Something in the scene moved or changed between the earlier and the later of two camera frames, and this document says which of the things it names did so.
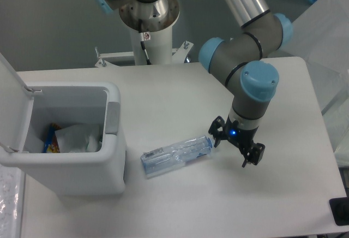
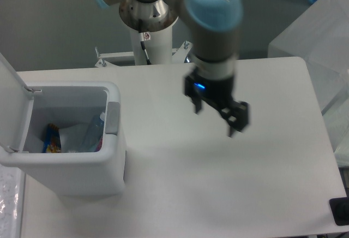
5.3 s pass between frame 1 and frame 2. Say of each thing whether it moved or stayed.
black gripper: moved
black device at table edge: stayed
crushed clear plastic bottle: moved
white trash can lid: stayed
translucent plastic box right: stayed
